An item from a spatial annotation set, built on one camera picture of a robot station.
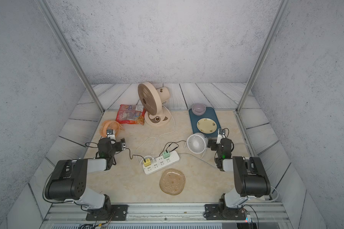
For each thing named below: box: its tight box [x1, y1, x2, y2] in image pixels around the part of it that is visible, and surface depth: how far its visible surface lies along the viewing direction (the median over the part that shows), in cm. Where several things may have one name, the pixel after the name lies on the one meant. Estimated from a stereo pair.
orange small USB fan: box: [98, 120, 125, 138], surface depth 98 cm
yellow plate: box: [196, 117, 218, 135], surface depth 113 cm
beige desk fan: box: [137, 82, 172, 127], surface depth 103 cm
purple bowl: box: [191, 103, 207, 116], surface depth 118 cm
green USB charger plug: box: [162, 151, 171, 159], surface depth 90 cm
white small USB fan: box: [183, 132, 209, 159], surface depth 91 cm
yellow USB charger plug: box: [143, 158, 151, 167], surface depth 86 cm
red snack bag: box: [115, 104, 146, 126], surface depth 113 cm
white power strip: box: [142, 150, 181, 176], surface depth 91 cm
